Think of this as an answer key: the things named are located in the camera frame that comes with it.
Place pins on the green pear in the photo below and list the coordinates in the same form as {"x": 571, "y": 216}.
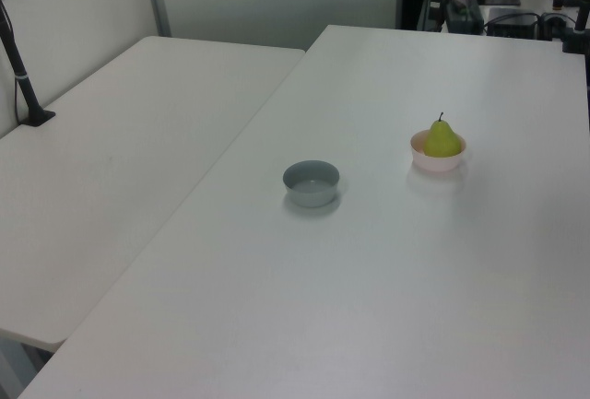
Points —
{"x": 441, "y": 143}

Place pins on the grey bowl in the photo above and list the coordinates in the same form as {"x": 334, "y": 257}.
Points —
{"x": 311, "y": 196}

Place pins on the pink bowl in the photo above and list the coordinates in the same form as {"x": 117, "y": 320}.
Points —
{"x": 435, "y": 165}

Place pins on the white side table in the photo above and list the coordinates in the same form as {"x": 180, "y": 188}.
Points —
{"x": 115, "y": 164}

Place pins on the dark green equipment box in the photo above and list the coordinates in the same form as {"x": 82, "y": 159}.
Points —
{"x": 463, "y": 16}

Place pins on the black equipment box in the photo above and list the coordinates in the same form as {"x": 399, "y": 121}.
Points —
{"x": 511, "y": 26}

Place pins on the black clamped pole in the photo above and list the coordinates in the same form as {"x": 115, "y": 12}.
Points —
{"x": 573, "y": 42}

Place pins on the small dark bottle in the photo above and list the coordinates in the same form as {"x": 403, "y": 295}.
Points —
{"x": 558, "y": 3}

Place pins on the black camera pole with base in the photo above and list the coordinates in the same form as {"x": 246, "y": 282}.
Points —
{"x": 23, "y": 85}

